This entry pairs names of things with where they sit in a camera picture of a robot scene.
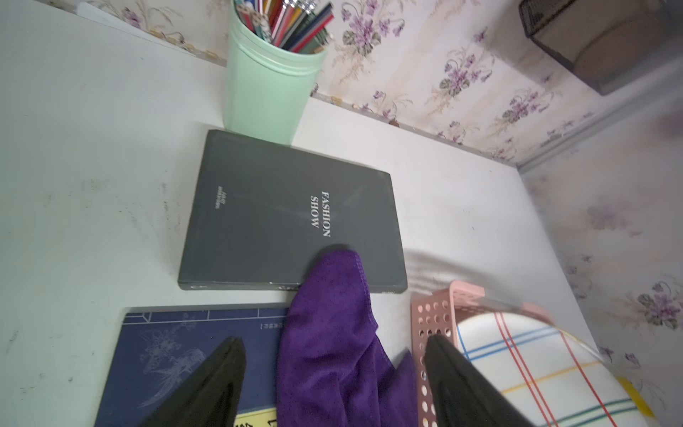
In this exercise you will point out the purple microfibre cloth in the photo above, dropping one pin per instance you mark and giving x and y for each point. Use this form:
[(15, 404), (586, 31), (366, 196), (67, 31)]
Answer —
[(332, 369)]

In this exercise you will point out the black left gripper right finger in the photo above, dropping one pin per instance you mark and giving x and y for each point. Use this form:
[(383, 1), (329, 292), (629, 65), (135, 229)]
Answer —
[(462, 396)]

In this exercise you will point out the mint green pencil cup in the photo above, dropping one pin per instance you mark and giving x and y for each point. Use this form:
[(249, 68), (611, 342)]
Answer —
[(276, 49)]

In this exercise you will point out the dark grey fashion book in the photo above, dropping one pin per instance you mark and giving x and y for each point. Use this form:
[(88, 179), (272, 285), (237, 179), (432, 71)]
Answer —
[(264, 213)]

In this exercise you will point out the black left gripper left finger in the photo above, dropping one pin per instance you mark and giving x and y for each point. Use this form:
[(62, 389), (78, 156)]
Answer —
[(210, 396)]

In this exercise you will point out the black mesh wall holder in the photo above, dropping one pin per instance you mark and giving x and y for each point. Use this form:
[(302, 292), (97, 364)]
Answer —
[(606, 44)]

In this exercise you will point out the white plaid round plate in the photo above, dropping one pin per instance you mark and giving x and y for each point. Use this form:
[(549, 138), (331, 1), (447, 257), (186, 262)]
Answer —
[(549, 377)]

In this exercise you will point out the pink perforated plastic tray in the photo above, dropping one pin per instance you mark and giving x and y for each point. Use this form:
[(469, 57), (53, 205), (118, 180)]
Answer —
[(441, 313)]

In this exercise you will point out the navy blue book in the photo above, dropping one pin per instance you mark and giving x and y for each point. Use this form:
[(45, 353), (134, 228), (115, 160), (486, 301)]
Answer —
[(157, 350)]

